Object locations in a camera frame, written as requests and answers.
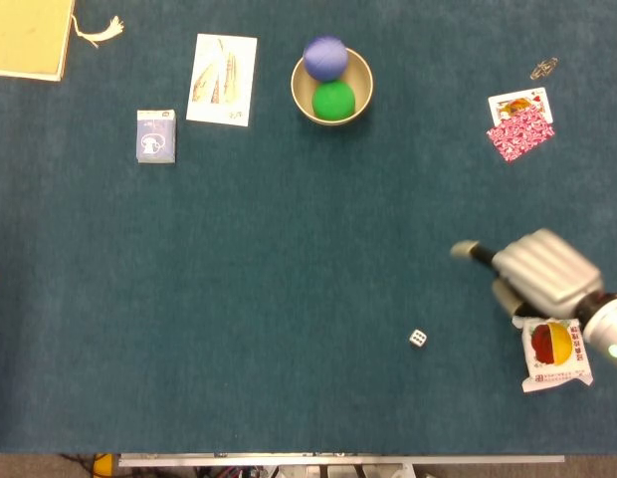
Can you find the green foam ball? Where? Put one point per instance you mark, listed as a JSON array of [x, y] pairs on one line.
[[333, 99]]

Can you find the white fruit snack packet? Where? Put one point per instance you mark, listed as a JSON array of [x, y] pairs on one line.
[[552, 348]]

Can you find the face-up king playing card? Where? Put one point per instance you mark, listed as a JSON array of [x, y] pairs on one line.
[[507, 102]]

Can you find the yellow book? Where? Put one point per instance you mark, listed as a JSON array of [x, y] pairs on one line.
[[25, 35]]

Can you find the teal felt table cloth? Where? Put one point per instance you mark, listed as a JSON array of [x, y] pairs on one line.
[[239, 249]]

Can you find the white illustrated postcard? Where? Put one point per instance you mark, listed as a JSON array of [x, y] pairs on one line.
[[221, 79]]

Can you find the blue foam ball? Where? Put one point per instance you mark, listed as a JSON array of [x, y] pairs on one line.
[[325, 57]]

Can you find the metal paper clips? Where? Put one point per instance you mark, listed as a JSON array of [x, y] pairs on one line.
[[544, 68]]

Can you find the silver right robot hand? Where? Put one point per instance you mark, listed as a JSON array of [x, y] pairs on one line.
[[547, 269]]

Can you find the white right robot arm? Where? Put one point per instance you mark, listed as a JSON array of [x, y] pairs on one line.
[[607, 318]]

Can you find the blue playing card box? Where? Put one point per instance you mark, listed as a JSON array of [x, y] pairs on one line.
[[155, 137]]

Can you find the beige bowl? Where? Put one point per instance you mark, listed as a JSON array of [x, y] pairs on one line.
[[363, 74]]

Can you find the red patterned playing card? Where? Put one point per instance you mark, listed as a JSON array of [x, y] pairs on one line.
[[520, 134]]

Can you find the yellow plastic object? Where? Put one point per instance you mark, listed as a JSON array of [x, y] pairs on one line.
[[103, 465]]

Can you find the white die with red pip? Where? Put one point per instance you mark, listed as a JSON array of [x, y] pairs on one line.
[[417, 338]]

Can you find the grey metal rail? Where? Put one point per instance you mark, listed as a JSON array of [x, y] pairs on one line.
[[338, 459]]

